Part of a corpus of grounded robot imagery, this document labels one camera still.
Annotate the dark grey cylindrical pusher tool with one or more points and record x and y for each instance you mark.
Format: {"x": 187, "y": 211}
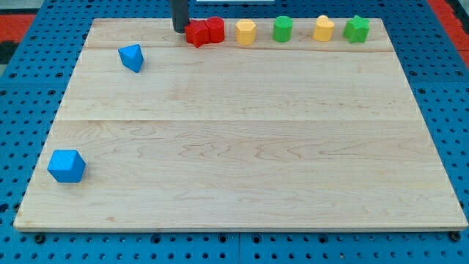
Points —
{"x": 179, "y": 15}

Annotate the blue triangle block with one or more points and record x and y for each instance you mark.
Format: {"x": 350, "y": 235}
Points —
{"x": 132, "y": 57}

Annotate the red star block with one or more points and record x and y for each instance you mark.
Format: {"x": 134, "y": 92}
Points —
{"x": 197, "y": 33}

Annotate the red cylinder block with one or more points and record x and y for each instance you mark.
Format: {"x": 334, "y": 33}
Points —
{"x": 215, "y": 25}

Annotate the yellow hexagon block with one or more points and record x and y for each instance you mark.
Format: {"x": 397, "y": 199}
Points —
{"x": 245, "y": 31}

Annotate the green cylinder block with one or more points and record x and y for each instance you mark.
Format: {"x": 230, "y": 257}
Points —
{"x": 282, "y": 29}

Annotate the yellow heart block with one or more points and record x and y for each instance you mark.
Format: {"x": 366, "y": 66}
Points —
{"x": 324, "y": 29}

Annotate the light wooden board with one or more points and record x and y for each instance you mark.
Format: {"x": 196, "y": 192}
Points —
{"x": 301, "y": 136}

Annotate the green star block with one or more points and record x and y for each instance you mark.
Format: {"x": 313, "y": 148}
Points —
{"x": 356, "y": 29}

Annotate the blue cube block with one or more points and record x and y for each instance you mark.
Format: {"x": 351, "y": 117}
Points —
{"x": 66, "y": 166}

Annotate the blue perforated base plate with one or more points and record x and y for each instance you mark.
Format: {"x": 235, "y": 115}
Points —
{"x": 34, "y": 82}

